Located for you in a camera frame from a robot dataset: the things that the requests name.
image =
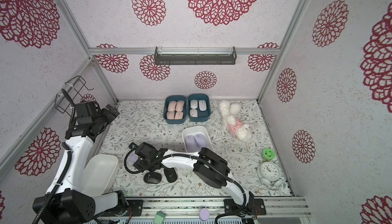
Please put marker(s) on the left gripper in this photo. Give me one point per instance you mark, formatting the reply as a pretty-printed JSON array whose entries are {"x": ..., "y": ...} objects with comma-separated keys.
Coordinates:
[{"x": 110, "y": 116}]

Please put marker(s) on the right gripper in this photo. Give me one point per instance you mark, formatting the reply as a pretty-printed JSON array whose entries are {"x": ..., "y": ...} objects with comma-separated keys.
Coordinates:
[{"x": 135, "y": 155}]

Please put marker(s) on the purple mouse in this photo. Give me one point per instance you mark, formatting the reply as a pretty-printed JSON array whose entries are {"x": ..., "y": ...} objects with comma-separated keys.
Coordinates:
[
  {"x": 190, "y": 144},
  {"x": 132, "y": 158},
  {"x": 200, "y": 141}
]

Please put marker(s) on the white tray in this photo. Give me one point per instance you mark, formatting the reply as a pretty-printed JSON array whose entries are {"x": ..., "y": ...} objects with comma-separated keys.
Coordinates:
[
  {"x": 99, "y": 175},
  {"x": 198, "y": 130}
]

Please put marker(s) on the white tray front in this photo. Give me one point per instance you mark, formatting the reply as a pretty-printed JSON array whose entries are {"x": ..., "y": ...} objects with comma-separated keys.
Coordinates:
[{"x": 99, "y": 175}]

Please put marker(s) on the teal storage box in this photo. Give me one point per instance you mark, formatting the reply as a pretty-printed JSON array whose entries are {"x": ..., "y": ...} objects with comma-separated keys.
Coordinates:
[
  {"x": 199, "y": 109},
  {"x": 175, "y": 98}
]

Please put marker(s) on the white mouse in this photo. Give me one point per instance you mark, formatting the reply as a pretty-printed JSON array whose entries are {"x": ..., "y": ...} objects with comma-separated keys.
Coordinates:
[
  {"x": 193, "y": 113},
  {"x": 194, "y": 104},
  {"x": 202, "y": 105}
]

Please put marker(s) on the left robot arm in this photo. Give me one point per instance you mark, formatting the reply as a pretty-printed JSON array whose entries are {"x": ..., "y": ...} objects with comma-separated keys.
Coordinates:
[{"x": 64, "y": 202}]

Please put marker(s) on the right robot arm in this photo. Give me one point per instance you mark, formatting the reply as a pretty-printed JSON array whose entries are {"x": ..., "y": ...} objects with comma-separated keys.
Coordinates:
[{"x": 211, "y": 168}]

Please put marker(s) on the black mouse lower left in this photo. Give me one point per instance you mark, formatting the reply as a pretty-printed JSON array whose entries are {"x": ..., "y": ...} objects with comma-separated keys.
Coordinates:
[{"x": 152, "y": 178}]

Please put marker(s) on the black mouse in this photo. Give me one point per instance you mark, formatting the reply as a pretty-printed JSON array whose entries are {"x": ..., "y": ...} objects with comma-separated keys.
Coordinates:
[
  {"x": 170, "y": 174},
  {"x": 152, "y": 178}
]

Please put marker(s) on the black mouse lower right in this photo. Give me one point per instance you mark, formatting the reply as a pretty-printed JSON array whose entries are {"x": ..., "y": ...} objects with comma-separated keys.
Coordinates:
[{"x": 170, "y": 174}]

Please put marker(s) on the green connector block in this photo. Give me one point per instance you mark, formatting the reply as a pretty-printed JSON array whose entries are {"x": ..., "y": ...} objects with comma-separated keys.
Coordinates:
[{"x": 159, "y": 218}]

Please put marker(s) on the purple round cap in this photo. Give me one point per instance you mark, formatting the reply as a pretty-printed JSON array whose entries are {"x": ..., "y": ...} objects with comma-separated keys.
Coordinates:
[{"x": 204, "y": 215}]

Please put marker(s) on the white plush toy pink dress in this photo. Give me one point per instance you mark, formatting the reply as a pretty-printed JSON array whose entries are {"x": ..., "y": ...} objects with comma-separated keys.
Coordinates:
[{"x": 230, "y": 121}]

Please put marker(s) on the green round toy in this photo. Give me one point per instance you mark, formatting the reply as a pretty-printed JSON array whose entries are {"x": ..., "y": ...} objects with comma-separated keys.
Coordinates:
[{"x": 268, "y": 154}]

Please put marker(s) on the white alarm clock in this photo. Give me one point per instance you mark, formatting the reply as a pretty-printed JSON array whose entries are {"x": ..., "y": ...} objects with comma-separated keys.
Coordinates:
[{"x": 269, "y": 174}]

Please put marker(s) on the black wire wall rack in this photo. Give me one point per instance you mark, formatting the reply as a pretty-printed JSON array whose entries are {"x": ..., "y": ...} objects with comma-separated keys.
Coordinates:
[{"x": 75, "y": 88}]

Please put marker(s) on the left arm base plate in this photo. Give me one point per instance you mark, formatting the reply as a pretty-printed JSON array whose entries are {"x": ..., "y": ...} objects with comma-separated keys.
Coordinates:
[{"x": 133, "y": 209}]

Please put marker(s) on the dark wall shelf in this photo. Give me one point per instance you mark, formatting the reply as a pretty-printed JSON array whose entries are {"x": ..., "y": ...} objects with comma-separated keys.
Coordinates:
[{"x": 196, "y": 57}]

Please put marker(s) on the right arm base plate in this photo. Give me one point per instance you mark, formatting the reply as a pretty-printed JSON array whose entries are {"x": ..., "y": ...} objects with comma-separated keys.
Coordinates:
[{"x": 255, "y": 207}]

